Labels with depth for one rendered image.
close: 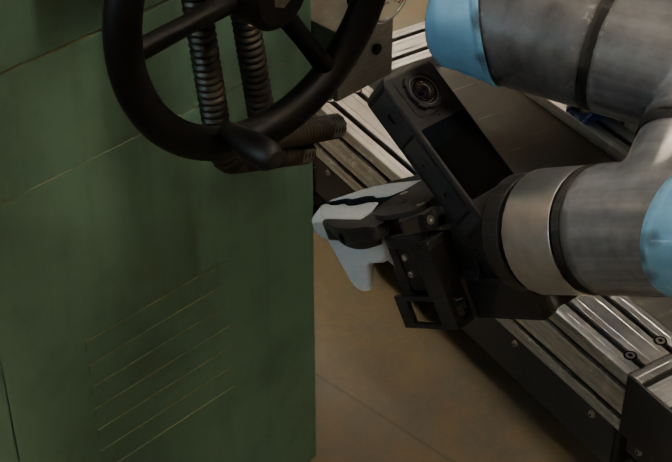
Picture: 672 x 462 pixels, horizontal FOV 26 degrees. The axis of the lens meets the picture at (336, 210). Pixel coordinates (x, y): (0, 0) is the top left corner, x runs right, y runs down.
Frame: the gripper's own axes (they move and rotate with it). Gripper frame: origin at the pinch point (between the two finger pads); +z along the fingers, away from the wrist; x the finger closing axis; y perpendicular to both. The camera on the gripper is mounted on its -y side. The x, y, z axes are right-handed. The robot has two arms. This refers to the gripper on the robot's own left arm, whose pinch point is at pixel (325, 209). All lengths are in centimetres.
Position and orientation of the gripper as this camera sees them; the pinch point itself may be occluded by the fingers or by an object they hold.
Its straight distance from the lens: 101.9
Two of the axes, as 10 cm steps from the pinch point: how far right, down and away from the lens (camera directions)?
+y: 3.5, 9.1, 2.4
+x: 7.1, -4.2, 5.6
